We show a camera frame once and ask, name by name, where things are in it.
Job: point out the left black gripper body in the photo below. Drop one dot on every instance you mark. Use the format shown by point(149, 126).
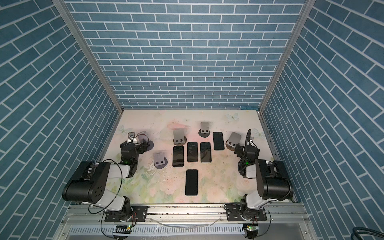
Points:
point(140, 149)

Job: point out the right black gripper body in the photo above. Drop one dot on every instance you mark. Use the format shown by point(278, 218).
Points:
point(241, 152)

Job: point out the grey phone stand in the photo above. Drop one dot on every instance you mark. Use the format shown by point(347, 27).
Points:
point(146, 140)
point(204, 131)

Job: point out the shiny phone stand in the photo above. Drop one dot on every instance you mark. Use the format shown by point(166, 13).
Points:
point(191, 188)
point(206, 155)
point(218, 139)

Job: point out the black phone back stand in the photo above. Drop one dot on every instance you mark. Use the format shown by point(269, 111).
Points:
point(178, 156)

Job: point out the black phone stand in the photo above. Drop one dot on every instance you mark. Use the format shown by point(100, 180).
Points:
point(192, 152)
point(178, 156)

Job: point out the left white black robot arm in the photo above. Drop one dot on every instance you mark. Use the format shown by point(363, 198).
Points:
point(88, 184)

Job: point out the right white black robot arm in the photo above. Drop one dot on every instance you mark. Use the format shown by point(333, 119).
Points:
point(272, 181)

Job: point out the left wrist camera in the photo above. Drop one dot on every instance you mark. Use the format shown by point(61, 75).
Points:
point(133, 138)

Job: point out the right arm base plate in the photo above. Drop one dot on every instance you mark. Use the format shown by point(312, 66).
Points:
point(238, 212)

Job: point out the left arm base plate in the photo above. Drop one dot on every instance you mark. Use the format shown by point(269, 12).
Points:
point(132, 214)

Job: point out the white slotted cable duct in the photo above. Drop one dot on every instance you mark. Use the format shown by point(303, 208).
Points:
point(157, 230)

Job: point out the aluminium mounting rail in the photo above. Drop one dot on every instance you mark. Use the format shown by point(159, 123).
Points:
point(276, 212)

